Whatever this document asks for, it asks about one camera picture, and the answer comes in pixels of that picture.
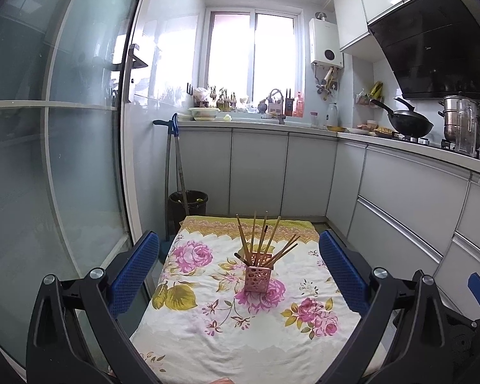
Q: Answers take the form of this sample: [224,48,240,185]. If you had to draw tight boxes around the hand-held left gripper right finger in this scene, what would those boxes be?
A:
[318,230,451,384]

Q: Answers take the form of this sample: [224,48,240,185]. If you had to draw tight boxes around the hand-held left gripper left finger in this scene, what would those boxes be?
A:
[26,230,161,384]

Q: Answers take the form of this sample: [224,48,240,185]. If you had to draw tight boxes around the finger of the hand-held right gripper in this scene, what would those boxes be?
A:
[467,272,480,309]
[436,283,477,329]

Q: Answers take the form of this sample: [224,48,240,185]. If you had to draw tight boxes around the bunch of wooden chopsticks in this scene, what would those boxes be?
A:
[234,210,302,268]

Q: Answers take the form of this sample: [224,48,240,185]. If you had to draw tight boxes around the pink perforated utensil holder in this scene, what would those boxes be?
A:
[244,251,275,294]

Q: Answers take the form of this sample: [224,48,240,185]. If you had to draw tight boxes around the black trash bin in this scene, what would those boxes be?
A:
[167,189,209,241]

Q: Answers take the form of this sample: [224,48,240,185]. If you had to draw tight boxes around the wooden broom stick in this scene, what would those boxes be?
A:
[175,136,191,217]

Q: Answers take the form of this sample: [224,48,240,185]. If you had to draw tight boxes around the floral printed cloth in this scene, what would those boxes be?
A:
[129,215,385,383]

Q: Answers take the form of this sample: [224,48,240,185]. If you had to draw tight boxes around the frosted glass sliding door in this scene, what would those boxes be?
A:
[0,0,157,372]

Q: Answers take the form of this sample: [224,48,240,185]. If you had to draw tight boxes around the gas stove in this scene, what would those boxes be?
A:
[394,133,457,149]

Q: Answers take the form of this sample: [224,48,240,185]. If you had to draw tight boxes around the clear glass pitcher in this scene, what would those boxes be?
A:
[455,100,479,157]

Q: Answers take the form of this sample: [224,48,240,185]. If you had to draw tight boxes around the white thermos jug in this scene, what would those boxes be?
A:
[325,102,340,129]

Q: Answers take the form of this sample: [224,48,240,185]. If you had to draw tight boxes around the black wok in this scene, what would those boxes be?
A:
[370,98,435,138]

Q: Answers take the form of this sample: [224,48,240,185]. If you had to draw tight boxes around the steel steamer pot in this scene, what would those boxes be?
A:
[437,95,480,149]

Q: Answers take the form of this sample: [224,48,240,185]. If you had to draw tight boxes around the row of small plant vases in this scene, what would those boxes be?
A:
[208,85,241,112]

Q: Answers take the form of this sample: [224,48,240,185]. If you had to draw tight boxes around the kitchen window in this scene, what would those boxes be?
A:
[202,7,305,107]

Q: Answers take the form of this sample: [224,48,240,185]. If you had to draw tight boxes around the black range hood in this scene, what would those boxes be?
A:
[367,0,480,103]

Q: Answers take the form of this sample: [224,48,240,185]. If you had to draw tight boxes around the white upper kitchen cabinets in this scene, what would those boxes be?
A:
[332,0,453,53]

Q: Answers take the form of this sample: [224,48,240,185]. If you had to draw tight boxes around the blue-handled mop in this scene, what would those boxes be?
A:
[153,113,181,244]

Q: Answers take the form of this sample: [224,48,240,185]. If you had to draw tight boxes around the wall spice rack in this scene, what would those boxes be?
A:
[354,92,385,108]

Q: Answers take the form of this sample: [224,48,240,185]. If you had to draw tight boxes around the dark door handle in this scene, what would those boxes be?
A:
[111,43,149,99]

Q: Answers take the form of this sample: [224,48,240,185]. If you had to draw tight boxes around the white wall water heater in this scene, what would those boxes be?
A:
[308,12,345,68]

